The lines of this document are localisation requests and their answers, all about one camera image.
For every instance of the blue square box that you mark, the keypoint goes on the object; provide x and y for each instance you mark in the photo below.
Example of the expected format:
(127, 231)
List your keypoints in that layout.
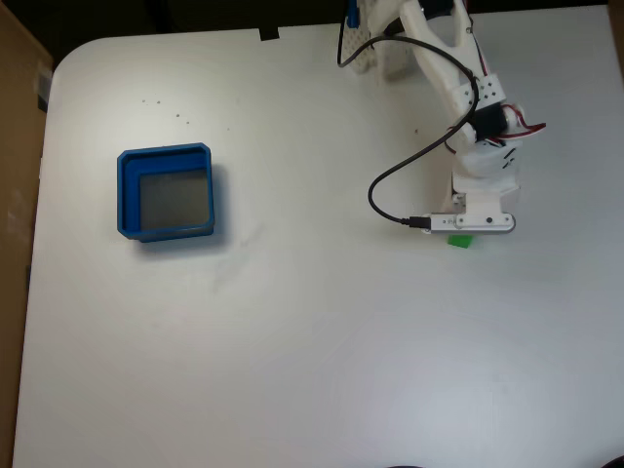
(128, 195)

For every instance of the black white label sticker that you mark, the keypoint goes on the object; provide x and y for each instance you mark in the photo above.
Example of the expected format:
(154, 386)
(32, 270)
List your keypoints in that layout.
(43, 88)

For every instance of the green cube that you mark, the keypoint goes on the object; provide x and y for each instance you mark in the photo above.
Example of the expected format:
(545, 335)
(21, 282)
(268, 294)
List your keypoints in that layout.
(460, 242)

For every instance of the silver camera box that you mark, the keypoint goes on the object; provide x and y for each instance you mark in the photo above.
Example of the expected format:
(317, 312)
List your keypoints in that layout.
(439, 224)

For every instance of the dark rounded object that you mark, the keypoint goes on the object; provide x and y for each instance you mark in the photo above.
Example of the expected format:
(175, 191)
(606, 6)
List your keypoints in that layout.
(614, 463)

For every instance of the brown cardboard box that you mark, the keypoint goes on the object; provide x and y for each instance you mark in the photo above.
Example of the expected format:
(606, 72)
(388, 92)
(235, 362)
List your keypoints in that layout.
(19, 146)

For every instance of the black tape piece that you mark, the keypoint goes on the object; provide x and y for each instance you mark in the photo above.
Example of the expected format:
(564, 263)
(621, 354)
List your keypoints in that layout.
(269, 34)

